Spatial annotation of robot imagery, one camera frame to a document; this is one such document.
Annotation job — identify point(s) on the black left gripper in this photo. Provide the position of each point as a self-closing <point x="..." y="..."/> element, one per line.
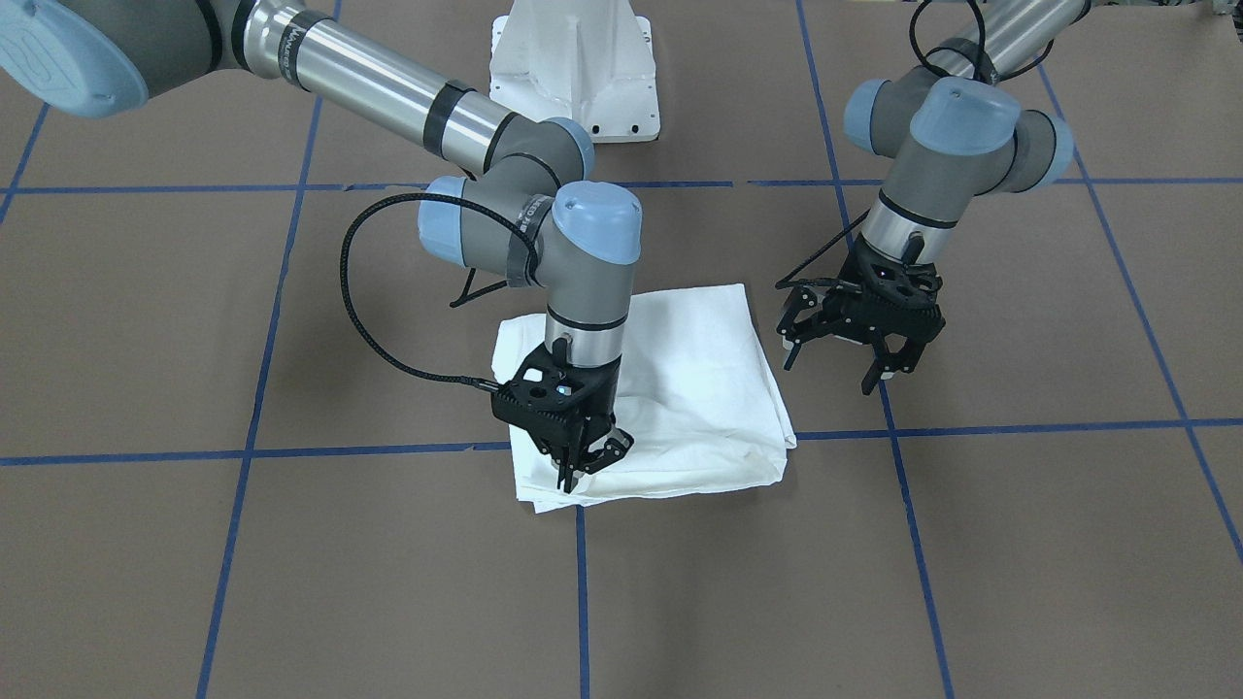
<point x="833" y="309"/>

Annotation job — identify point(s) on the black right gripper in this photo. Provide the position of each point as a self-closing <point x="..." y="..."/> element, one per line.
<point x="601" y="397"/>

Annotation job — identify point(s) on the white long-sleeve printed shirt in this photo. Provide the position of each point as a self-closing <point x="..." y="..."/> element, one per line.
<point x="698" y="397"/>

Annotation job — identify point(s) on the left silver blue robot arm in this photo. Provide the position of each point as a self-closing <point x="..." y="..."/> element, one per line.
<point x="952" y="134"/>

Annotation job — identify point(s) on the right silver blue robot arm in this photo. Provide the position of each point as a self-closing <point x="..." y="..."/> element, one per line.
<point x="524" y="207"/>

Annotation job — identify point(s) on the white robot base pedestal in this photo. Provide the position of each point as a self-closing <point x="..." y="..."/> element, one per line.
<point x="589" y="61"/>

